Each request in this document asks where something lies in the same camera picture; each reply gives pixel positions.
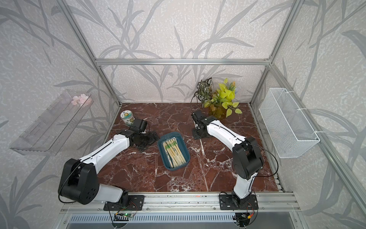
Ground teal storage box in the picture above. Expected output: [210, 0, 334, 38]
[157, 132, 190, 171]

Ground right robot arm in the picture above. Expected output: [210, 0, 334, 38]
[191, 110, 264, 200]

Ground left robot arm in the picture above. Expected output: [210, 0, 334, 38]
[58, 129, 159, 205]

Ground potted green plant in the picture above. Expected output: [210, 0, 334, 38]
[193, 78, 243, 120]

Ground small printed tin can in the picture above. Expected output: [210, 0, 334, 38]
[120, 110, 134, 126]

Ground pink flower decoration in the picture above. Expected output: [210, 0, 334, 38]
[71, 94, 93, 107]

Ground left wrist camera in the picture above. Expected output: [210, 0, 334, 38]
[129, 118, 148, 133]

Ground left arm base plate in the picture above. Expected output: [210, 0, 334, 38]
[103, 195, 145, 211]

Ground aluminium front rail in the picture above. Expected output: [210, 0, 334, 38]
[60, 192, 301, 214]

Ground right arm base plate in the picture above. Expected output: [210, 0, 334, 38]
[218, 192, 258, 211]

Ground white wire mesh basket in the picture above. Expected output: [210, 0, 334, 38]
[259, 88, 320, 158]

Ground clear acrylic wall shelf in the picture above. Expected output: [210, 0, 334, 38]
[10, 90, 94, 156]

